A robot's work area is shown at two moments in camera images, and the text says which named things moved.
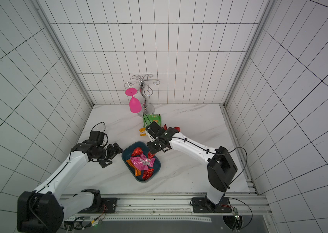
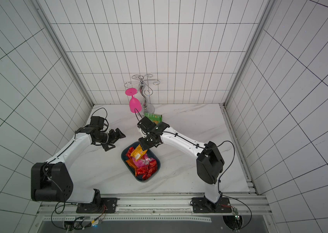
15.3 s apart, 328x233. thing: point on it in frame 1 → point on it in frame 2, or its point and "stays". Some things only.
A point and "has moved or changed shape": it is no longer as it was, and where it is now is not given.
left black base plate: (108, 205) stays
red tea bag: (150, 155) → (128, 153)
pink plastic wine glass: (135, 104) stays
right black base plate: (203, 205) stays
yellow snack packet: (142, 131) has moved or changed shape
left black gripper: (113, 153) → (114, 138)
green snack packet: (149, 118) stays
